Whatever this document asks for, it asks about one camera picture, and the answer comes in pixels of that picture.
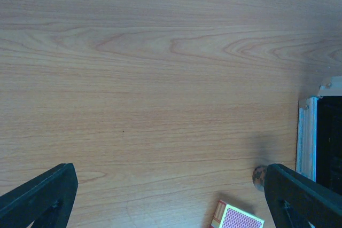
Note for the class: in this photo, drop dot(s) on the brown poker chip stack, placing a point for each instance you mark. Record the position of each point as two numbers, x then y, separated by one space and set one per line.
258 177

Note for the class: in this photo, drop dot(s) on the red playing card box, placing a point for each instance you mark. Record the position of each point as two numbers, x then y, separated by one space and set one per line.
228 216

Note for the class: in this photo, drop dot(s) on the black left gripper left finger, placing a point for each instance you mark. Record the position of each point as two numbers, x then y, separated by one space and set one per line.
44 201

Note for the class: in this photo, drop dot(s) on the aluminium poker case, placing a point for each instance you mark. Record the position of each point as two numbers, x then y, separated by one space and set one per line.
319 135

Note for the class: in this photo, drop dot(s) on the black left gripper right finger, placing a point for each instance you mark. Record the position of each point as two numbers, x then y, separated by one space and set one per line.
296 201

